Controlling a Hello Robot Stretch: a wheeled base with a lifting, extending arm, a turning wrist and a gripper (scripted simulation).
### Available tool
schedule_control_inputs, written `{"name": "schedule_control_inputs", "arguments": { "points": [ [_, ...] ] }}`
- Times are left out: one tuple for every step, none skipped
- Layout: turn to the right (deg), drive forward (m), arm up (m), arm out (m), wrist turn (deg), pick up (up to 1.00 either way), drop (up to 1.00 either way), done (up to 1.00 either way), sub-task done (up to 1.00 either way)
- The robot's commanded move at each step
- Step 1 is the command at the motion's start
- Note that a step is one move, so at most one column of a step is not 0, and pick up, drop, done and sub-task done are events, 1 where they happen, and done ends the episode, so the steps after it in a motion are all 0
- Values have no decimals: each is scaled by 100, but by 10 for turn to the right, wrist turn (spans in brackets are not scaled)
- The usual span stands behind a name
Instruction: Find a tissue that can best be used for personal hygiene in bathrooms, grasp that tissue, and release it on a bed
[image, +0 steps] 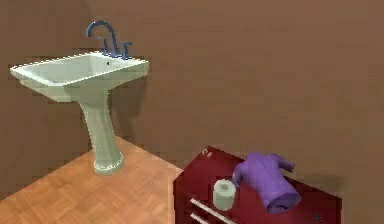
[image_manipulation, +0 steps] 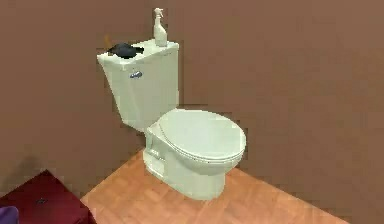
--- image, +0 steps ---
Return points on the dark red chest of drawers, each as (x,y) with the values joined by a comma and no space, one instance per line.
(203,180)

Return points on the white toilet paper roll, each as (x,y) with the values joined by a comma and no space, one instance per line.
(224,196)

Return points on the purple shirt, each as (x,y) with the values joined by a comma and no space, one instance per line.
(266,180)

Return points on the blue sink faucet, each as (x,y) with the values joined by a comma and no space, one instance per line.
(112,37)

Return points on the white pedestal sink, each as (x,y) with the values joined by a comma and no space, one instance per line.
(87,82)

